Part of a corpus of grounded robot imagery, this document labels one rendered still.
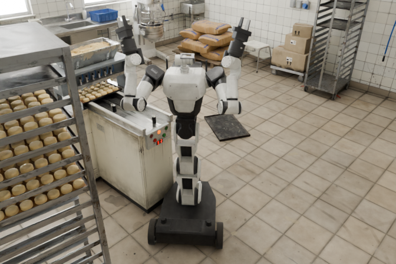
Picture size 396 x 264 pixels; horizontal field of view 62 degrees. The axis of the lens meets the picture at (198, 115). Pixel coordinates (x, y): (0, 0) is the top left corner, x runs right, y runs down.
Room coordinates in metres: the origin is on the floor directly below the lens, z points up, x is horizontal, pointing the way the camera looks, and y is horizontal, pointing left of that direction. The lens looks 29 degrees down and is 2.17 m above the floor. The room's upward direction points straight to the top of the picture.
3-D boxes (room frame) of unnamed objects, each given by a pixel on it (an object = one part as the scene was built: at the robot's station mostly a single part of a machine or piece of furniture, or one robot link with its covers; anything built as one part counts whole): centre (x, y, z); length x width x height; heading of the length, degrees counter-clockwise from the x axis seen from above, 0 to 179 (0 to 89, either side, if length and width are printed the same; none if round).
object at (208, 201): (2.08, 0.08, 0.19); 0.64 x 0.52 x 0.33; 176
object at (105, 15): (5.81, 1.62, 0.95); 0.40 x 0.30 x 0.14; 138
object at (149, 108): (2.97, 0.97, 0.87); 2.01 x 0.03 x 0.07; 49
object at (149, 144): (2.22, 0.32, 0.77); 0.24 x 0.04 x 0.14; 139
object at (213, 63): (6.35, -0.19, 0.06); 1.20 x 0.80 x 0.11; 47
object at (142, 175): (2.46, 0.59, 0.45); 0.70 x 0.34 x 0.90; 49
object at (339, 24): (4.77, -2.02, 1.05); 0.60 x 0.40 x 0.01; 138
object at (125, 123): (2.75, 1.16, 0.87); 2.01 x 0.03 x 0.07; 49
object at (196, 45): (6.20, -0.04, 0.32); 0.72 x 0.42 x 0.17; 49
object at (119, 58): (2.79, 0.98, 1.01); 0.72 x 0.33 x 0.34; 139
